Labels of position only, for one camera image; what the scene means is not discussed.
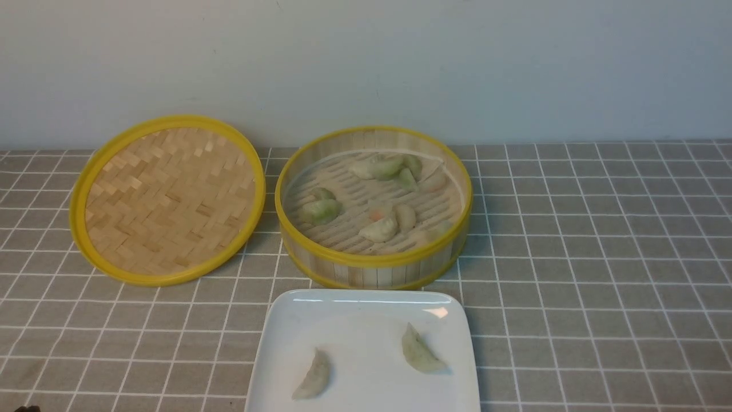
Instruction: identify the white square plate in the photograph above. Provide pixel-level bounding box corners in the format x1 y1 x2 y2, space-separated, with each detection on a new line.
245 289 482 411

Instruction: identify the pale dumpling right on plate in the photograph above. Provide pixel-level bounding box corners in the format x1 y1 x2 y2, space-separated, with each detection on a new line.
401 323 449 374

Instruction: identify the pale dumpling on plate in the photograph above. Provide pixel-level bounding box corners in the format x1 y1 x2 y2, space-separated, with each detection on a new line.
291 348 332 401
401 323 449 374

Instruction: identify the pale dumpling left on plate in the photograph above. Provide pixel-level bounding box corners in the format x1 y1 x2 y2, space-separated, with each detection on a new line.
291 348 332 401

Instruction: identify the bamboo steamer basket yellow rim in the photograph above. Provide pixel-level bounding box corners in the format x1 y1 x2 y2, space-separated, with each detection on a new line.
274 126 474 290

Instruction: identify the orange filled dumpling centre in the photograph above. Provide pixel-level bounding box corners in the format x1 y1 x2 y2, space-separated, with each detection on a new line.
368 199 394 222

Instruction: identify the pale dumpling centre front steamer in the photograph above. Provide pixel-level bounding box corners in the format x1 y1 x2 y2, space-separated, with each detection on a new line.
358 215 399 243

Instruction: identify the pale dumpling steamer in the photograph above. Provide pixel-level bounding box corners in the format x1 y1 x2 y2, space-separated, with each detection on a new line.
358 215 399 243
394 204 417 233

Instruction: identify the green dumpling top of steamer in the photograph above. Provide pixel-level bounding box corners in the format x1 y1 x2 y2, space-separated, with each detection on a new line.
348 156 404 180

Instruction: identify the green dumpling left in steamer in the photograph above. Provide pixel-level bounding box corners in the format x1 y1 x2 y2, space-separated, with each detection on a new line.
300 199 343 226

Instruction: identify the small green dumpling behind left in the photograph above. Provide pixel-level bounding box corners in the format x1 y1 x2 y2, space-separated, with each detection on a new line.
311 186 336 201

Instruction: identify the green dumpling upper right steamer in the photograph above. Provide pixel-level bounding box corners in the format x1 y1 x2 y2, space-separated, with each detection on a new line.
396 154 423 191

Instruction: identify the bamboo steamer lid yellow rim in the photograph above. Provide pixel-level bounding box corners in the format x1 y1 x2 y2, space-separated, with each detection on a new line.
69 115 266 287

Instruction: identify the grey checked tablecloth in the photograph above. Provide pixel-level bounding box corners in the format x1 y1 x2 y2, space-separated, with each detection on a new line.
1 140 731 411

